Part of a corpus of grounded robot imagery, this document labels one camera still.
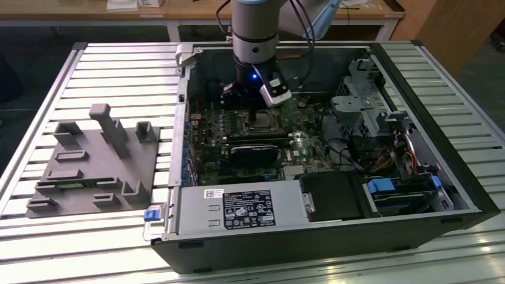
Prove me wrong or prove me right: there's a black RAM slot bank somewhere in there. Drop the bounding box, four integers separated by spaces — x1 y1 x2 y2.
226 132 295 147

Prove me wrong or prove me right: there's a silver chipset heatsink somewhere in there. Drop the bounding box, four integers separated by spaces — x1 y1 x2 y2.
284 165 306 180

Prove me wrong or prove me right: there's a grey power supply unit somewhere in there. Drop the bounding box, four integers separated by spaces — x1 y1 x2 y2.
172 179 313 242

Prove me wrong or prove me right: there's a hard disk in blue carrier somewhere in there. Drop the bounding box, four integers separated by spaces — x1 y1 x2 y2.
362 176 442 218

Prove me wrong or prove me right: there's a green motherboard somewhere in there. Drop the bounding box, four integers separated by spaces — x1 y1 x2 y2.
184 94 342 188

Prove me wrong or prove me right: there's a wooden cabinet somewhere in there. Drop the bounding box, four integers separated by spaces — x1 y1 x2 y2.
415 0 505 77

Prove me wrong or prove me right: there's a black PC case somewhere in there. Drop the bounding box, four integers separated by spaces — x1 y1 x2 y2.
149 40 501 275

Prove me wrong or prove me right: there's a silver topped CPU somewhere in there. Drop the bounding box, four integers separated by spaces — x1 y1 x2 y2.
254 114 277 128

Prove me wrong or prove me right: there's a wooden desk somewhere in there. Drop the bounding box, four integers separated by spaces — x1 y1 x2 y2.
0 0 407 42

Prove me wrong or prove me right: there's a black graphics card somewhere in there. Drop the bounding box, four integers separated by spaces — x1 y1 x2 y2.
229 143 280 166

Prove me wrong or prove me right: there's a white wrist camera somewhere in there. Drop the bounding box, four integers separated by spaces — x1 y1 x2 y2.
258 77 293 108

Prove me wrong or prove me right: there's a green RAM stick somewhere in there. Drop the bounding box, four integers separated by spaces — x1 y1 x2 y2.
53 180 98 189

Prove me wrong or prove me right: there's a grey metal drive cage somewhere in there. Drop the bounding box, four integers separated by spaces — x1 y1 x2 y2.
329 57 414 140

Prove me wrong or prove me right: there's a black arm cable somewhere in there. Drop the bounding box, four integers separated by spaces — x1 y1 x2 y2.
288 0 317 89

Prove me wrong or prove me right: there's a grey parts rack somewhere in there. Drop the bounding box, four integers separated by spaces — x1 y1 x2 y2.
24 103 162 220

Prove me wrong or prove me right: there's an orange yellow wire bundle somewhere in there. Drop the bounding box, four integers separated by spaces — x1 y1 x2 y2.
369 146 419 176

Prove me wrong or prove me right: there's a metal socket cover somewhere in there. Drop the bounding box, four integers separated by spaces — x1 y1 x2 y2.
242 109 282 133

